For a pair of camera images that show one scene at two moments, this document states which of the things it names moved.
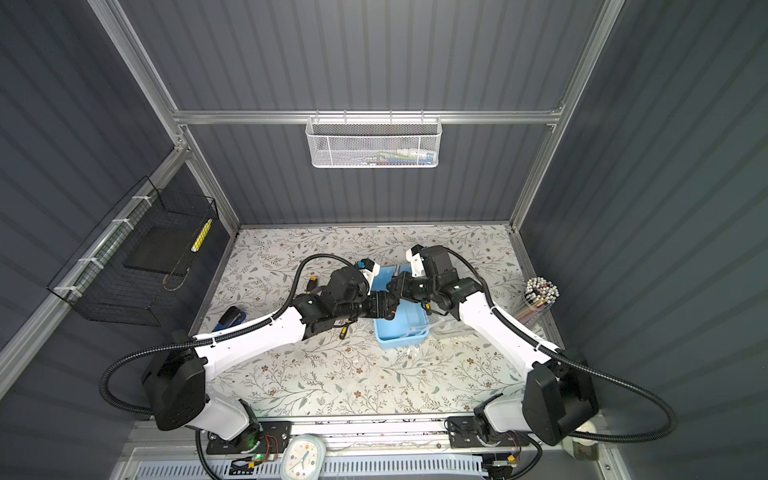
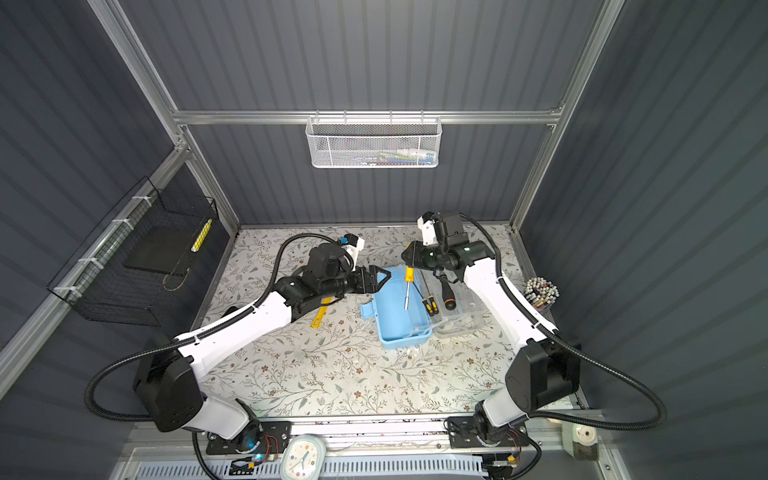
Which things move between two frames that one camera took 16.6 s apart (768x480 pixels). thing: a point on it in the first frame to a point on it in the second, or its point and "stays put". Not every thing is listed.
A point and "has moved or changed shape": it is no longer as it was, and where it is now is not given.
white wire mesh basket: (369, 142) stays put
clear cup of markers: (540, 294) stays put
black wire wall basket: (130, 270) stays put
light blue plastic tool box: (409, 327) stays put
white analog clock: (304, 458) stays put
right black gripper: (400, 290) to (416, 255)
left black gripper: (382, 302) to (361, 272)
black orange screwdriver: (344, 330) has moved or changed shape
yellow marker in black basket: (201, 236) stays put
